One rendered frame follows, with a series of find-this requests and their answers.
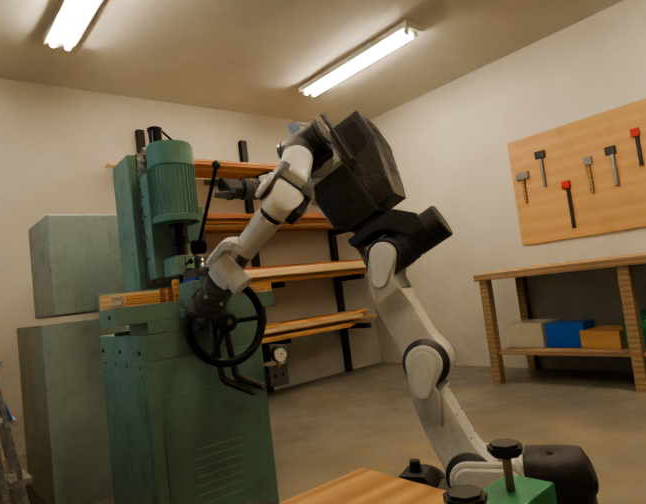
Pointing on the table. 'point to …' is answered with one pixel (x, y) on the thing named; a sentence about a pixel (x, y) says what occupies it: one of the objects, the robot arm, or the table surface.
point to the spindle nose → (178, 239)
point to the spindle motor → (172, 183)
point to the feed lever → (205, 216)
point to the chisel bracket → (177, 265)
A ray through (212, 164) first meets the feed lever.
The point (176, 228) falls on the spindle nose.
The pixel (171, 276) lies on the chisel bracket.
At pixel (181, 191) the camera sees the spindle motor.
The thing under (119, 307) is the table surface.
